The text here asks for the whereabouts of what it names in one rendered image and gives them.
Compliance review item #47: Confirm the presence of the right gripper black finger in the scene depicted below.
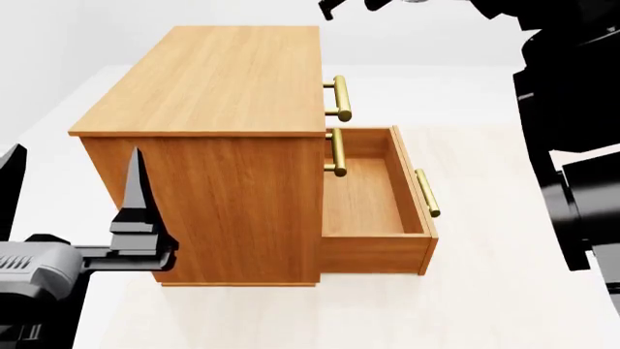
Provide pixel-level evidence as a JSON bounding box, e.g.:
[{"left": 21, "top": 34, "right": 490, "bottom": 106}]
[
  {"left": 317, "top": 0, "right": 353, "bottom": 21},
  {"left": 362, "top": 0, "right": 405, "bottom": 12}
]

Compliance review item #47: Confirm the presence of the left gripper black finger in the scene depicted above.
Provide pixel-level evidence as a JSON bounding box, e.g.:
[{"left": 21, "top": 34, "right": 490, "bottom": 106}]
[
  {"left": 0, "top": 143, "right": 28, "bottom": 241},
  {"left": 109, "top": 145, "right": 178, "bottom": 256}
]

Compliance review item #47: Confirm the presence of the wooden three-drawer cabinet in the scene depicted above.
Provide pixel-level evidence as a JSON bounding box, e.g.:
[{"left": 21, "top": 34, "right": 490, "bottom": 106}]
[{"left": 67, "top": 24, "right": 326, "bottom": 288}]

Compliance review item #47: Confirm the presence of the open wooden drawer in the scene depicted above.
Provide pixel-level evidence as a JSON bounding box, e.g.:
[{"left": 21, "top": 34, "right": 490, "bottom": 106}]
[{"left": 319, "top": 125, "right": 440, "bottom": 276}]

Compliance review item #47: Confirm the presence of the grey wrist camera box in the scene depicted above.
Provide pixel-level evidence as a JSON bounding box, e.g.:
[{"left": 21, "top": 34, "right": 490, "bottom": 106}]
[{"left": 0, "top": 239, "right": 95, "bottom": 302}]

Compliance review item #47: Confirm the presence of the brass bar drawer handle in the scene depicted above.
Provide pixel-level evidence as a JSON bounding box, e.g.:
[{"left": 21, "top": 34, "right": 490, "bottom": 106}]
[
  {"left": 414, "top": 168, "right": 442, "bottom": 218},
  {"left": 323, "top": 75, "right": 354, "bottom": 122},
  {"left": 325, "top": 127, "right": 348, "bottom": 178}
]

